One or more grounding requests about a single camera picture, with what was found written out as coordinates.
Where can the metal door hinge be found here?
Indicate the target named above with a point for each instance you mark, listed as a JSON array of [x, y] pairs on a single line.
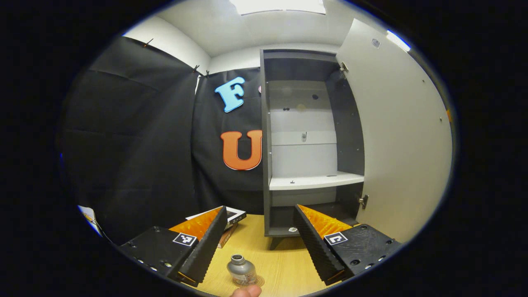
[[343, 67], [363, 201]]

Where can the beige cabinet door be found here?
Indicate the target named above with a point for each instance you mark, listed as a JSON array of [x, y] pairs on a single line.
[[404, 144]]

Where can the silver bottle with printed label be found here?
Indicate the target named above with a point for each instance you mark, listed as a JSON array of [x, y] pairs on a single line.
[[241, 270]]

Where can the small ceiling light panel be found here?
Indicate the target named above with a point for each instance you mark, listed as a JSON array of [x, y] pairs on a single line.
[[398, 40]]

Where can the round brown coaster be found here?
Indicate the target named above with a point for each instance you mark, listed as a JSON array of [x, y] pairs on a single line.
[[261, 281]]

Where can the black backdrop cloth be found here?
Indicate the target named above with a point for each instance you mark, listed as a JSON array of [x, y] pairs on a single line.
[[136, 144]]

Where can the large ceiling light panel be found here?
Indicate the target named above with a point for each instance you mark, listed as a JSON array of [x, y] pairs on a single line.
[[280, 6]]

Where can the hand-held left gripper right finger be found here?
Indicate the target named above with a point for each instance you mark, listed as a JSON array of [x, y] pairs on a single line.
[[315, 247]]

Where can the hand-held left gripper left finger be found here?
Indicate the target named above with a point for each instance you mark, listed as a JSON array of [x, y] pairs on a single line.
[[206, 247]]

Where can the white covered book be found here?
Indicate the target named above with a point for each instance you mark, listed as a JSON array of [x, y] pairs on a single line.
[[236, 215]]

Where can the white printed card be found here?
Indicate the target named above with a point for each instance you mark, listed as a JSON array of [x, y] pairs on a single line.
[[88, 216]]

